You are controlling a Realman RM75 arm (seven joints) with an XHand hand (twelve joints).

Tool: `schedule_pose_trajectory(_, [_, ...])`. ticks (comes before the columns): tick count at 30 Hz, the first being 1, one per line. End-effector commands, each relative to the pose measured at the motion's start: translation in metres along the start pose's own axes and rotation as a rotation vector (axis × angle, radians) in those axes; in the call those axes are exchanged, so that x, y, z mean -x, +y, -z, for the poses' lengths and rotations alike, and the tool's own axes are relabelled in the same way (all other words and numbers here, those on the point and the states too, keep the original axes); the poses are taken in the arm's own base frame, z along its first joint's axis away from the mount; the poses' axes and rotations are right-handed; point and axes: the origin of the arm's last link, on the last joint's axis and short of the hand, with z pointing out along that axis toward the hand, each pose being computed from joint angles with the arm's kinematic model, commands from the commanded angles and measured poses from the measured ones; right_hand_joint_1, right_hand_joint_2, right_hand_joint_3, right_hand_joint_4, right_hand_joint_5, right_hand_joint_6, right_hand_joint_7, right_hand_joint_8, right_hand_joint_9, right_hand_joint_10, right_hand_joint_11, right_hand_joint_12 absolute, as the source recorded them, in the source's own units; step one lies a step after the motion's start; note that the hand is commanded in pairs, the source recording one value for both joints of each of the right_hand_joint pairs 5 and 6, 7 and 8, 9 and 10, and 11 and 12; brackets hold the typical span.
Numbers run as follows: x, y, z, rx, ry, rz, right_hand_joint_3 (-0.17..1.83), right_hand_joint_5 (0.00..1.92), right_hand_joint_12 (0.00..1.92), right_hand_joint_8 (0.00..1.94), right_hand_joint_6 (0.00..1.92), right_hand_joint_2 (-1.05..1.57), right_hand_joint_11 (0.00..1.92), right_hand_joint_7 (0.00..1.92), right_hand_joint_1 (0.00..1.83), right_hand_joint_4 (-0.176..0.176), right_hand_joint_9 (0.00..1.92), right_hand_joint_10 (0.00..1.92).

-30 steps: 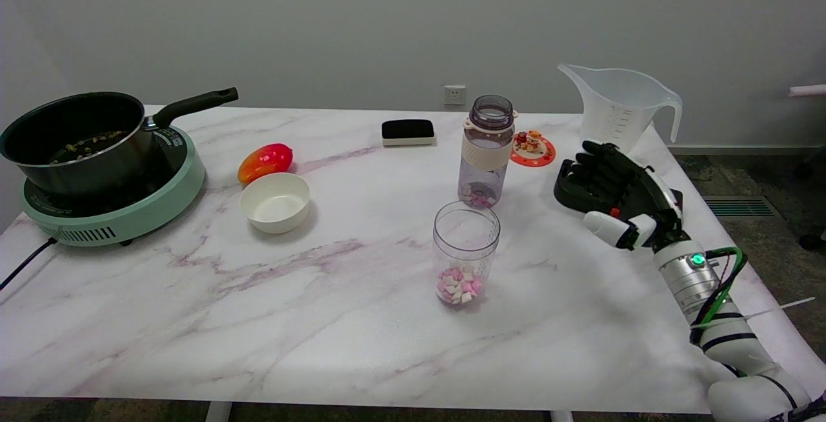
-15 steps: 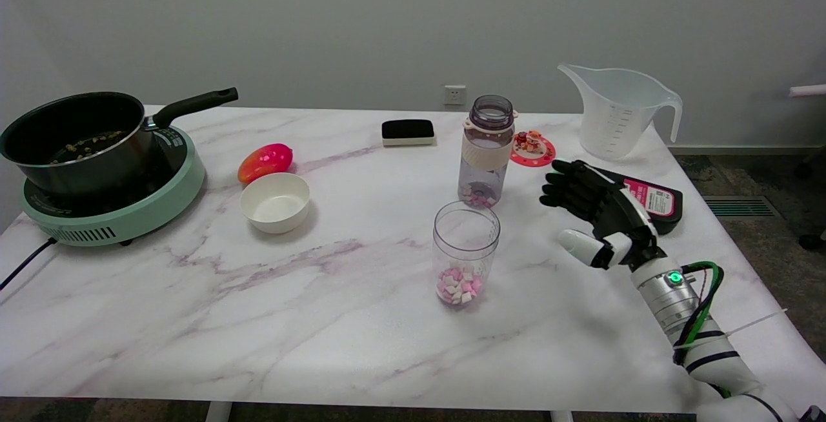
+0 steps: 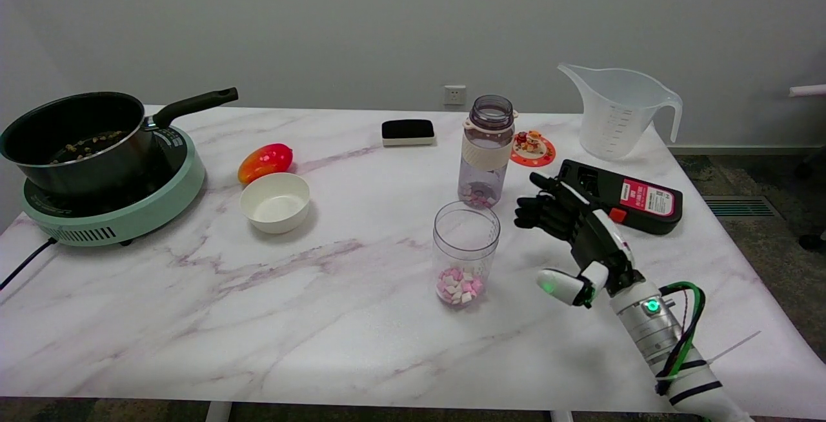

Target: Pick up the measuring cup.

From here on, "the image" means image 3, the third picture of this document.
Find black saucepan with handle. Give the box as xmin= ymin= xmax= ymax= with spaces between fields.
xmin=0 ymin=87 xmax=239 ymax=198

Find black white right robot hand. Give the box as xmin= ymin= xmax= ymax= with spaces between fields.
xmin=514 ymin=172 xmax=645 ymax=297

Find orange round coaster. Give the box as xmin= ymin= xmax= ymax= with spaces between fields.
xmin=510 ymin=130 xmax=556 ymax=168

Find green black cable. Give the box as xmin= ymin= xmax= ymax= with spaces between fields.
xmin=654 ymin=281 xmax=708 ymax=397

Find brown food bits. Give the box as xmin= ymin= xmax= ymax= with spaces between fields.
xmin=50 ymin=129 xmax=127 ymax=164

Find white round bowl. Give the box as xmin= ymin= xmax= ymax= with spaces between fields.
xmin=240 ymin=172 xmax=311 ymax=235

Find black whiteboard eraser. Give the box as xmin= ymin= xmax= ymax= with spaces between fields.
xmin=381 ymin=119 xmax=436 ymax=147

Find white zip tie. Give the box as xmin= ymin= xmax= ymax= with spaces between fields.
xmin=657 ymin=330 xmax=762 ymax=381

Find clear plastic measuring cup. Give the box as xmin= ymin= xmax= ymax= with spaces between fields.
xmin=432 ymin=201 xmax=501 ymax=307

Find black power cord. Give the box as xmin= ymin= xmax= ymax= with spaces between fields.
xmin=0 ymin=237 xmax=57 ymax=291

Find large translucent measuring jug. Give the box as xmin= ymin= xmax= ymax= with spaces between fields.
xmin=558 ymin=63 xmax=683 ymax=161

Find pink white candy pieces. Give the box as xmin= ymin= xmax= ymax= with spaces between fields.
xmin=438 ymin=267 xmax=483 ymax=305
xmin=461 ymin=183 xmax=498 ymax=209

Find black device with red label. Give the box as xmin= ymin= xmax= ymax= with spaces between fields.
xmin=556 ymin=159 xmax=683 ymax=236

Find metal floor vent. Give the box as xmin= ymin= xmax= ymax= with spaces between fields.
xmin=702 ymin=196 xmax=783 ymax=219

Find clear purple water bottle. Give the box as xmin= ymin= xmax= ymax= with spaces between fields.
xmin=458 ymin=94 xmax=519 ymax=210

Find red orange mango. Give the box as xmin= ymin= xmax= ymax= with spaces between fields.
xmin=237 ymin=143 xmax=294 ymax=185

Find mint green induction cooker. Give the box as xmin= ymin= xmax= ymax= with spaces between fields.
xmin=19 ymin=124 xmax=207 ymax=247

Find white wrist pod green light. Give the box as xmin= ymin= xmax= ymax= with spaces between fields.
xmin=536 ymin=261 xmax=610 ymax=310

